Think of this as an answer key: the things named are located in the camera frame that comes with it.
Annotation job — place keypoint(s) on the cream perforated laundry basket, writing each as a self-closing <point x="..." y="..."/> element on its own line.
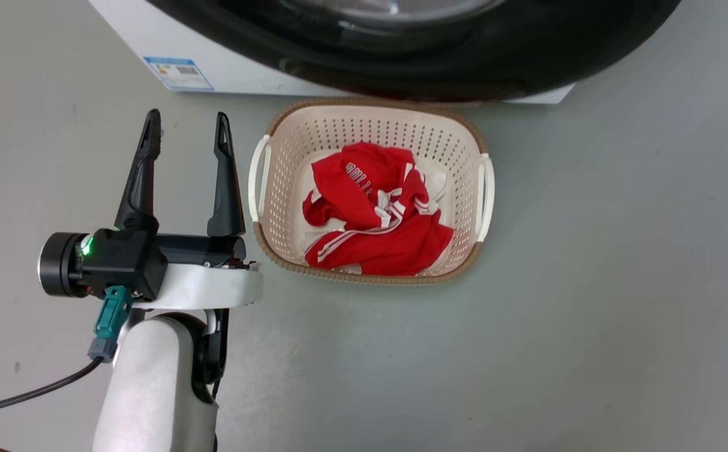
<point x="288" y="157"/>

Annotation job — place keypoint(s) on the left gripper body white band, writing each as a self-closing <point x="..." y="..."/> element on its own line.
<point x="206" y="285"/>

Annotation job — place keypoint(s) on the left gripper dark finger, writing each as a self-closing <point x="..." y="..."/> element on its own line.
<point x="225" y="194"/>
<point x="141" y="182"/>

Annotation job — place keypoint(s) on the blue white energy label sticker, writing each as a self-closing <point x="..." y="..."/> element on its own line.
<point x="178" y="73"/>

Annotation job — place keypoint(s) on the black cylindrical motor housing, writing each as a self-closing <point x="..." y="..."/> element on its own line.
<point x="59" y="264"/>

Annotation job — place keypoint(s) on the red garment with white stripes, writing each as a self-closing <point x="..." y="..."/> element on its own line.
<point x="395" y="242"/>

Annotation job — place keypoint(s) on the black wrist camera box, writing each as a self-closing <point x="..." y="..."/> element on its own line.
<point x="122" y="260"/>

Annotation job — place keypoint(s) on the white washing machine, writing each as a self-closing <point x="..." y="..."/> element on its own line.
<point x="150" y="37"/>

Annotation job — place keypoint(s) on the black round washing machine door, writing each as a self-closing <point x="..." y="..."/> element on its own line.
<point x="527" y="50"/>

